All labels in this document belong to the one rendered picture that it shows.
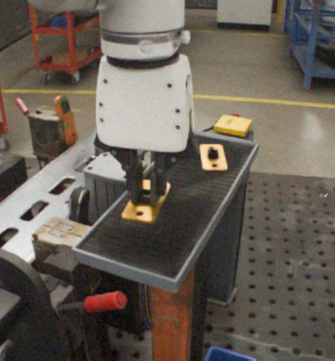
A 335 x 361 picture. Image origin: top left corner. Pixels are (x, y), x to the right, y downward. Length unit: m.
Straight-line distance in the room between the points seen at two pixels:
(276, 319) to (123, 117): 0.75
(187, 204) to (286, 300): 0.59
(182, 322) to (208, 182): 0.24
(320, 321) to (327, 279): 0.16
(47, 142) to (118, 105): 0.77
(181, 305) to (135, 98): 0.39
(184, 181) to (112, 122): 0.23
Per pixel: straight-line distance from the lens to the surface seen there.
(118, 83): 0.47
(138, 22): 0.42
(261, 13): 7.01
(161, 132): 0.47
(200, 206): 0.63
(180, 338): 0.81
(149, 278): 0.52
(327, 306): 1.17
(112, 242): 0.57
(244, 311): 1.12
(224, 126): 0.86
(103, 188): 0.82
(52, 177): 1.04
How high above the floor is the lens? 1.52
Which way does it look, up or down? 32 degrees down
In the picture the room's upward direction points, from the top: straight up
